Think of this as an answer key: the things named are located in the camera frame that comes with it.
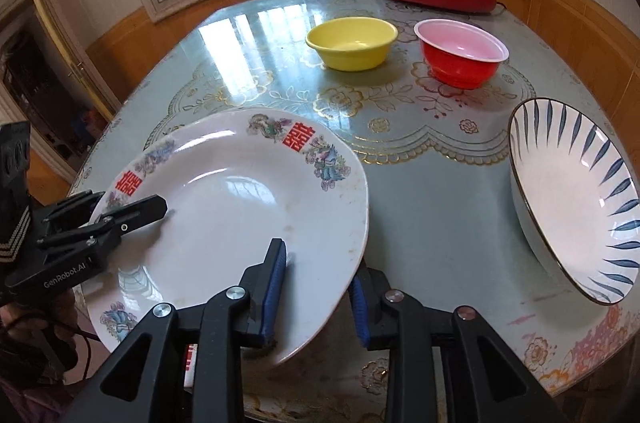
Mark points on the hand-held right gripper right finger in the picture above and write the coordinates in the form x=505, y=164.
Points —
x=359, y=318

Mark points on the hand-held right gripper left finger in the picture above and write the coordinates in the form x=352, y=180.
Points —
x=272, y=298

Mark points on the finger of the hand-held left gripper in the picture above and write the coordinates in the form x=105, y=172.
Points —
x=67, y=213
x=135, y=215

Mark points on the white plate with red print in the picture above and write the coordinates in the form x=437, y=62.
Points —
x=225, y=203
x=190, y=365

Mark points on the white bowl with blue stripes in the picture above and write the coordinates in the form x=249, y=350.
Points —
x=565, y=198

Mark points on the yellow plastic bowl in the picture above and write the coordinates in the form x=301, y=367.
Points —
x=350, y=43

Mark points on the red plastic bowl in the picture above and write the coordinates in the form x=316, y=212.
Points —
x=460, y=58

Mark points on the person's left hand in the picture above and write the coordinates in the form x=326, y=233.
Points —
x=30, y=328

